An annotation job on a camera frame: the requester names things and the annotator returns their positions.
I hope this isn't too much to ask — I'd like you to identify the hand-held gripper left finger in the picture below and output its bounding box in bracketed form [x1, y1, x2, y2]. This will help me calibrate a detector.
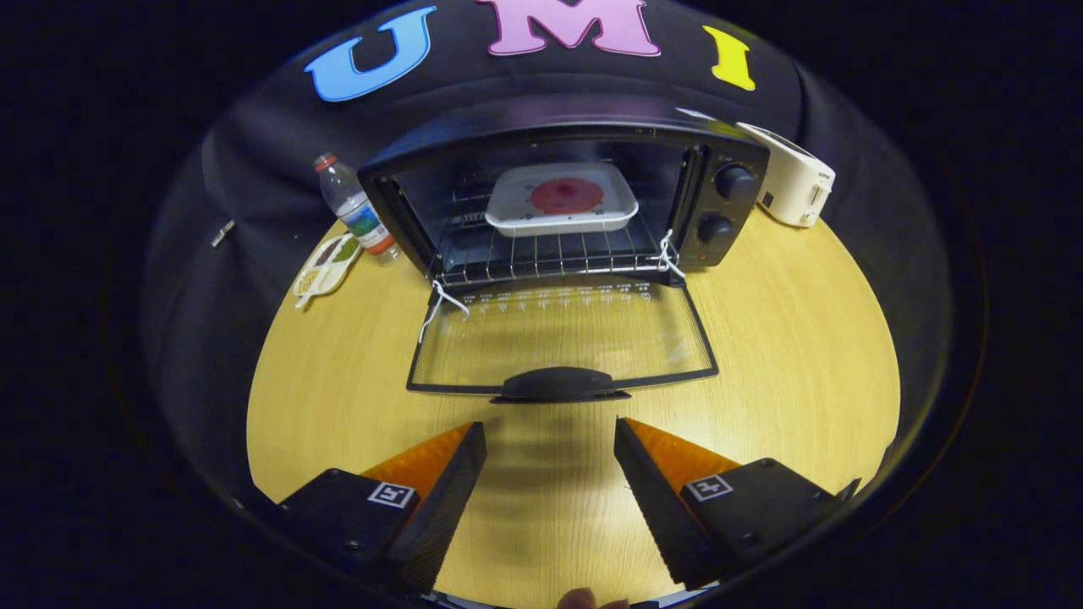
[275, 421, 488, 595]

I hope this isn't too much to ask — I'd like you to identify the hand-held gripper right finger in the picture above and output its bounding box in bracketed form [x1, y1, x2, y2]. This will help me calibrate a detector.
[613, 416, 862, 591]

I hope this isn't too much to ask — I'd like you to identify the white square plate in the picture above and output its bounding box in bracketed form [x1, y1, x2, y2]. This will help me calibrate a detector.
[485, 162, 640, 239]

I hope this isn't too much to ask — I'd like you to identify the pink ham slice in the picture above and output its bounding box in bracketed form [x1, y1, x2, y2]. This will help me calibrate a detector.
[530, 178, 605, 215]

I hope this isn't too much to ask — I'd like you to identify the black toaster oven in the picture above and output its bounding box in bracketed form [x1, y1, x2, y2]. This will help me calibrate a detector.
[358, 95, 771, 404]

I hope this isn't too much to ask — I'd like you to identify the white pop-up toaster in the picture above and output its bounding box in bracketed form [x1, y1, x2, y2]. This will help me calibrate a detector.
[736, 122, 837, 228]

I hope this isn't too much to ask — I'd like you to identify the white divided snack dish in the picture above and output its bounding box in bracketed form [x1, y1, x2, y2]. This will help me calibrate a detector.
[292, 234, 363, 310]

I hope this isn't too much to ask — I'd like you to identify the clear plastic water bottle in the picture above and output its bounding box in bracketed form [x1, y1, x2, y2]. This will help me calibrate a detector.
[313, 152, 400, 265]

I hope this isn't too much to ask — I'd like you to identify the white string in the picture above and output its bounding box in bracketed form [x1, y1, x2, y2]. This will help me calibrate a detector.
[650, 228, 686, 280]
[418, 279, 471, 344]

